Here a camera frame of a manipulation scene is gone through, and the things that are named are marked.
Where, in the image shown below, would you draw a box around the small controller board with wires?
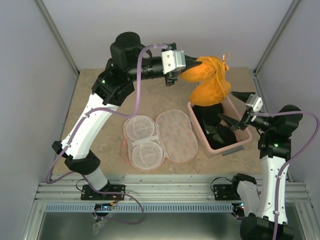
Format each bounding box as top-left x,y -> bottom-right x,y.
94,201 -> 118,212

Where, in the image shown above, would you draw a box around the aluminium frame post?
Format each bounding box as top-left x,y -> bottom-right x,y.
34,0 -> 80,78
252,0 -> 302,77

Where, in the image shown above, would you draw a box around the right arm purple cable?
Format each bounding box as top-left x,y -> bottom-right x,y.
232,111 -> 318,240

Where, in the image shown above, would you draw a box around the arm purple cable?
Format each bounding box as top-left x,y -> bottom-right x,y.
232,111 -> 318,240
44,42 -> 171,226

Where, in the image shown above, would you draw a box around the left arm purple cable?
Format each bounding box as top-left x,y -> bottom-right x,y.
44,42 -> 171,226

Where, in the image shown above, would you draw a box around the aluminium frame post left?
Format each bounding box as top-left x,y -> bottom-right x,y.
34,0 -> 80,78

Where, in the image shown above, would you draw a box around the floral mesh laundry bag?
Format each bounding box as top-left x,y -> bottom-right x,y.
122,109 -> 199,171

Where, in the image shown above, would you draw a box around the black clothes in basket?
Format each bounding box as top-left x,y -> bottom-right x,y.
192,103 -> 238,150

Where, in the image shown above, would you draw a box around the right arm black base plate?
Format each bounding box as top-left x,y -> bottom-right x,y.
211,184 -> 240,201

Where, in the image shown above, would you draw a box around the aluminium frame post right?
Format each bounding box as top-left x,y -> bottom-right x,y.
252,0 -> 302,77

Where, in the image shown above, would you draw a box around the orange lace bra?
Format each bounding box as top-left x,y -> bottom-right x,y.
179,56 -> 231,107

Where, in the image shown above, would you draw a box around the grey slotted cable duct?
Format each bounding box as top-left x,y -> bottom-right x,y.
44,203 -> 234,213

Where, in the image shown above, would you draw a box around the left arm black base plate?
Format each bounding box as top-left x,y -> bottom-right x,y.
80,184 -> 126,201

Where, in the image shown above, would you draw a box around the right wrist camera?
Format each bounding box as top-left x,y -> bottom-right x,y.
245,94 -> 263,113

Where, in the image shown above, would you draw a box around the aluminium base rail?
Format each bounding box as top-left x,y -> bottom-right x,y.
34,173 -> 311,205

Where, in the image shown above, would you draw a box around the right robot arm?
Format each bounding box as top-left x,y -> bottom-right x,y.
219,91 -> 303,240

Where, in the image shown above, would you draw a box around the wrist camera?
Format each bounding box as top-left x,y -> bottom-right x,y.
245,94 -> 263,113
161,49 -> 186,74

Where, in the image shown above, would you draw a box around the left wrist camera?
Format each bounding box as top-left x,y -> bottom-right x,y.
161,49 -> 186,74

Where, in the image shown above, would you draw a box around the pink plastic basket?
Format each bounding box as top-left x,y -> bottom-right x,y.
187,97 -> 253,157

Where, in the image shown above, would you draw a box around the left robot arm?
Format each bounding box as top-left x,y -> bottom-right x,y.
52,31 -> 201,200

